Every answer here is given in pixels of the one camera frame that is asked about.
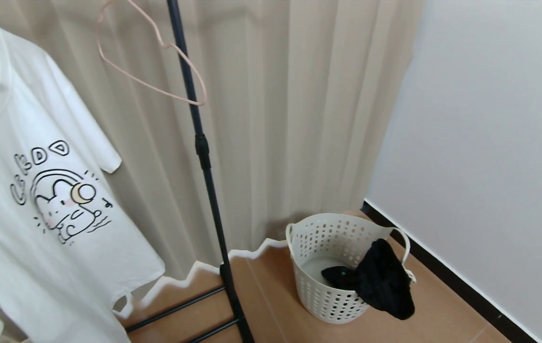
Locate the white laundry basket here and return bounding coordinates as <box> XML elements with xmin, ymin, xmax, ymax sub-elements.
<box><xmin>285</xmin><ymin>213</ymin><xmax>417</xmax><ymax>325</ymax></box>

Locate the white garment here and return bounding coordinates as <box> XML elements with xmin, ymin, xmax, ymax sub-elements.
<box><xmin>0</xmin><ymin>21</ymin><xmax>166</xmax><ymax>343</ymax></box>

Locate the beige curtain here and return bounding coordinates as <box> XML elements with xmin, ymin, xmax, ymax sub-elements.
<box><xmin>0</xmin><ymin>0</ymin><xmax>426</xmax><ymax>329</ymax></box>

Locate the pink clothes hanger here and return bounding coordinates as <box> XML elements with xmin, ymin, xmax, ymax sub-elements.
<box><xmin>96</xmin><ymin>0</ymin><xmax>208</xmax><ymax>107</ymax></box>

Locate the black garment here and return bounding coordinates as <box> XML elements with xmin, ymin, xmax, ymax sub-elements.
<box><xmin>321</xmin><ymin>238</ymin><xmax>416</xmax><ymax>321</ymax></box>

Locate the black clothes rack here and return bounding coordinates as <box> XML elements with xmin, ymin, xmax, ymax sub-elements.
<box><xmin>125</xmin><ymin>0</ymin><xmax>256</xmax><ymax>343</ymax></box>

